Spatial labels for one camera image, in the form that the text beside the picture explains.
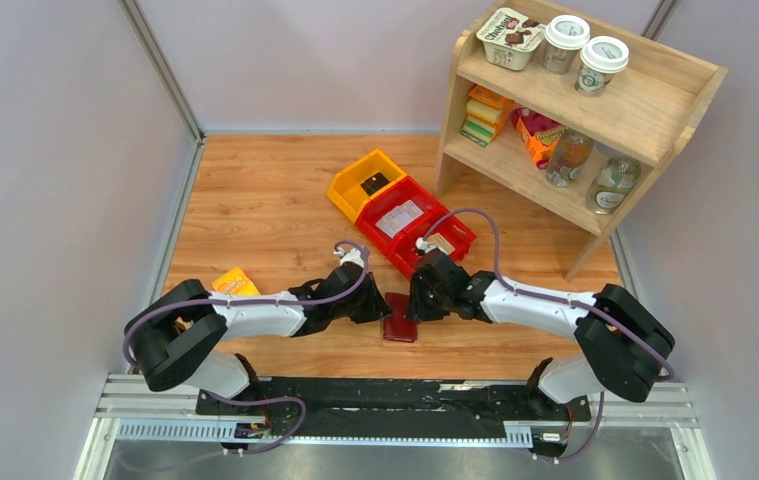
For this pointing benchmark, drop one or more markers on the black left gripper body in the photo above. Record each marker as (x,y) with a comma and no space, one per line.
(363,309)

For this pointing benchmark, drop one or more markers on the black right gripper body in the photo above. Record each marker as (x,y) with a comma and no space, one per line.
(429,304)

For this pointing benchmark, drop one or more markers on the red leather card holder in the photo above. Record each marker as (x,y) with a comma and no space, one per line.
(398,327)

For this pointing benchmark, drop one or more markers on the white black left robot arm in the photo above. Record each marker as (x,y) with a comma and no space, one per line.
(173,341)

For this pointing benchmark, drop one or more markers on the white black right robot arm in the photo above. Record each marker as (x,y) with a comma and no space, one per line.
(624,349)

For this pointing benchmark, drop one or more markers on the gold card in bin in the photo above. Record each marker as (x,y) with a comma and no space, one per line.
(444,245)

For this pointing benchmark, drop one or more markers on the white card in bin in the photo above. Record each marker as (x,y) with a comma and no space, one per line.
(398,218)

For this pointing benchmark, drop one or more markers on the black card in bin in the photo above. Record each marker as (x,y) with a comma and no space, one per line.
(374,184)

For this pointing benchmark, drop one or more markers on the red plastic bin front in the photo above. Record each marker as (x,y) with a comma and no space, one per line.
(451,236)

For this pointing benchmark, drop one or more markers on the red plastic bin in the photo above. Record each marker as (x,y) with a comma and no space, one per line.
(406,189)
(451,236)

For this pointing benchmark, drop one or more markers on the red plastic bin middle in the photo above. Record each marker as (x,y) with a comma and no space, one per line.
(406,189)

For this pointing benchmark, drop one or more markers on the yellow plastic bin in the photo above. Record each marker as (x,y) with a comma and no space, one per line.
(352,188)

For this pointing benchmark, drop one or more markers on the orange green snack box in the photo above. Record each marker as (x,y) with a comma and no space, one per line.
(235,282)

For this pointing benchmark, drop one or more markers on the stack of sponges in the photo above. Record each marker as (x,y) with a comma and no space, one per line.
(486,115)

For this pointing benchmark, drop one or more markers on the orange snack bag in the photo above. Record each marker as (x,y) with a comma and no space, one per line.
(538,133)

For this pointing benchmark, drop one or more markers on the glass bottle left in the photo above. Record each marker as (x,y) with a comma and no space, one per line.
(572,151)

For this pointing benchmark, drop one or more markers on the glass bottle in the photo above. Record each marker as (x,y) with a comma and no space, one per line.
(572,151)
(613,184)

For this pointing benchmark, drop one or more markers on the wooden shelf unit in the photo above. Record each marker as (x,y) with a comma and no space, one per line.
(649,112)

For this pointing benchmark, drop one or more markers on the glass bottle right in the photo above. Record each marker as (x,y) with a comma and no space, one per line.
(613,184)

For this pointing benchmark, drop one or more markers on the Chobani yogurt cup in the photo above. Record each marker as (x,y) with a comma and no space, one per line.
(510,38)

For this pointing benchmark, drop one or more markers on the paper coffee cup right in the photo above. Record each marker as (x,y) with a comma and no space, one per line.
(602,58)

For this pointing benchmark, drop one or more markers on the paper coffee cup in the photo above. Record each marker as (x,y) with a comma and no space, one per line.
(602,58)
(565,36)

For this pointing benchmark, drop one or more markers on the paper coffee cup left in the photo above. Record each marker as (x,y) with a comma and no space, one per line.
(565,36)

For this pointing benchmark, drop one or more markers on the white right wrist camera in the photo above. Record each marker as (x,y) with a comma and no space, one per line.
(422,246)

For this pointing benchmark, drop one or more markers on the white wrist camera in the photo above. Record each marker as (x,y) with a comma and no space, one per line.
(422,246)
(354,255)

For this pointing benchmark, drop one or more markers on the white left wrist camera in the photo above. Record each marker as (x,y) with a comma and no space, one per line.
(354,255)

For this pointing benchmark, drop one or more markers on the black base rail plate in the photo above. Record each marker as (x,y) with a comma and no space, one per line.
(394,408)

